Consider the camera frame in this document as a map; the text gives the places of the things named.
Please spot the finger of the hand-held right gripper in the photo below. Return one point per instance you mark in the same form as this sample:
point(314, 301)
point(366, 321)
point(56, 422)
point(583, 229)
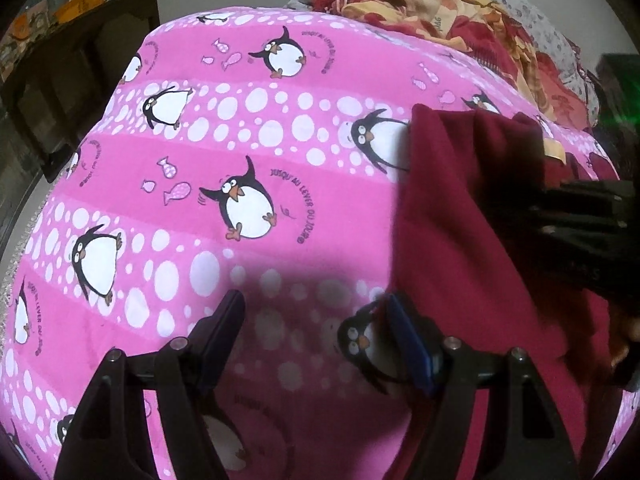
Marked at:
point(585, 191)
point(560, 232)

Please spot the orange plastic container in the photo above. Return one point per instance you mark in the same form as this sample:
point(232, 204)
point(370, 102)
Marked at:
point(82, 4)
point(29, 26)

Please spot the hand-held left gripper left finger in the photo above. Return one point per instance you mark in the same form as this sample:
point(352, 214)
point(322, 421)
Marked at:
point(227, 321)

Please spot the person's right hand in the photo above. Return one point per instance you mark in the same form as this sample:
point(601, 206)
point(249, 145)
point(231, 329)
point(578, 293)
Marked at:
point(625, 340)

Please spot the maroon garment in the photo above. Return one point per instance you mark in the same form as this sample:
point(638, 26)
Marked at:
point(450, 240)

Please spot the grey floral pillow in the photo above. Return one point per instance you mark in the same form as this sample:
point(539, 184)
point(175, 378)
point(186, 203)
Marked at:
point(550, 30)

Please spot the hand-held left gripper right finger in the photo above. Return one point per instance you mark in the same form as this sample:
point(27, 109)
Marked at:
point(407, 340)

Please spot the dark wooden cabinet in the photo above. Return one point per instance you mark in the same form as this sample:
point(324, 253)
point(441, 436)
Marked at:
point(75, 85)

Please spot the pink penguin print bed sheet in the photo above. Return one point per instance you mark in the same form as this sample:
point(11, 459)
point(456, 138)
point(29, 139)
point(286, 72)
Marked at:
point(300, 185)

